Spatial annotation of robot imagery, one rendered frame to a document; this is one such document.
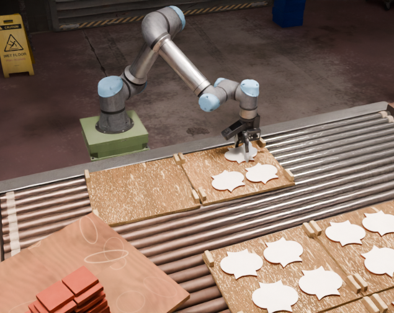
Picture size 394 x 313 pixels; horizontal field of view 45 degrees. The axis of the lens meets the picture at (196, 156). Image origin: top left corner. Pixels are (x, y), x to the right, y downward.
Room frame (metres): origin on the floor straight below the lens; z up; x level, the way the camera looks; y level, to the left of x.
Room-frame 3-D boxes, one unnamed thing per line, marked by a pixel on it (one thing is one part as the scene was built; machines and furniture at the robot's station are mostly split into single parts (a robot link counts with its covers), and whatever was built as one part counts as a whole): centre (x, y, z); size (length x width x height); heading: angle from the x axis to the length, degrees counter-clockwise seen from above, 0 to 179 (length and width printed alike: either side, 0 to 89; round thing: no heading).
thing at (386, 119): (1.80, -0.13, 0.90); 1.95 x 0.05 x 0.05; 111
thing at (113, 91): (2.02, 0.40, 1.12); 0.13 x 0.12 x 0.14; 147
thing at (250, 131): (1.77, -0.23, 1.08); 0.09 x 0.08 x 0.12; 109
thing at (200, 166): (1.66, -0.16, 0.93); 0.41 x 0.35 x 0.02; 109
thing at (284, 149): (1.76, -0.14, 0.90); 1.95 x 0.05 x 0.05; 111
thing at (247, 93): (1.77, -0.22, 1.24); 0.09 x 0.08 x 0.11; 57
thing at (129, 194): (1.53, 0.23, 0.93); 0.41 x 0.35 x 0.02; 108
